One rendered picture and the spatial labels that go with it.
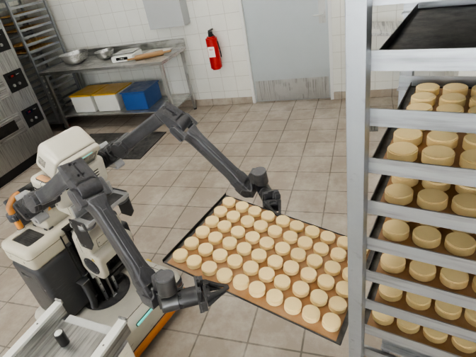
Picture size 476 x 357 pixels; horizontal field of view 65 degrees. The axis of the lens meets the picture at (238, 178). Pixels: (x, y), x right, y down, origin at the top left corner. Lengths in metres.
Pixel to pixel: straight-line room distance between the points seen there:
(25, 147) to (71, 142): 3.52
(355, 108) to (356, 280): 0.38
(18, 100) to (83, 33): 1.58
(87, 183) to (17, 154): 3.92
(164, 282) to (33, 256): 1.06
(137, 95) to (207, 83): 0.99
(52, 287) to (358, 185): 1.78
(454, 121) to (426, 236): 0.27
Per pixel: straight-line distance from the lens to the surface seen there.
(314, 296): 1.15
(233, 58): 5.18
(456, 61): 0.59
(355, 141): 0.63
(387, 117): 0.63
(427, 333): 1.00
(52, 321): 1.53
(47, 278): 2.14
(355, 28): 0.57
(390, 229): 0.81
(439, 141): 0.75
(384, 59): 0.60
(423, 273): 0.86
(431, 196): 0.75
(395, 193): 0.75
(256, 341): 2.26
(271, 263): 1.22
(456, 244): 0.80
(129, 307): 2.26
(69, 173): 1.22
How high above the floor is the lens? 1.85
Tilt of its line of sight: 31 degrees down
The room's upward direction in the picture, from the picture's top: 11 degrees counter-clockwise
